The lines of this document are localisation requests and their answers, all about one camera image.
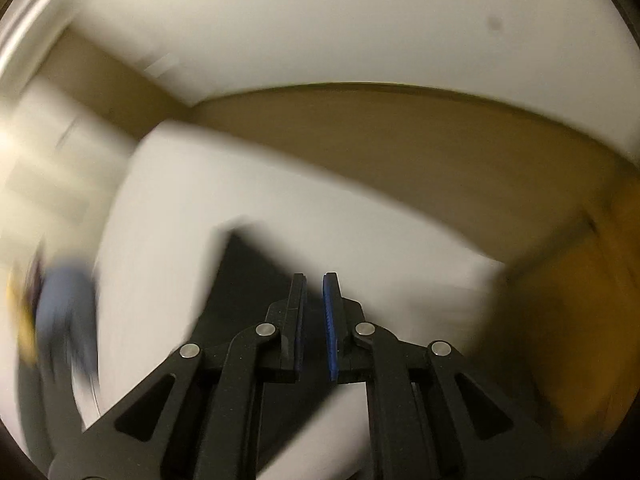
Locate black pants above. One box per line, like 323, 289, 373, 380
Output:
187, 222, 353, 461

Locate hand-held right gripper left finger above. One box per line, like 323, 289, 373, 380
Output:
50, 272, 308, 480

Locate white table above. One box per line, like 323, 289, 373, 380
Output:
75, 120, 513, 480

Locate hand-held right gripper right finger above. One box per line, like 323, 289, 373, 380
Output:
322, 272, 567, 480

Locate cream panelled door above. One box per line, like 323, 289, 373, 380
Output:
0, 85, 138, 273

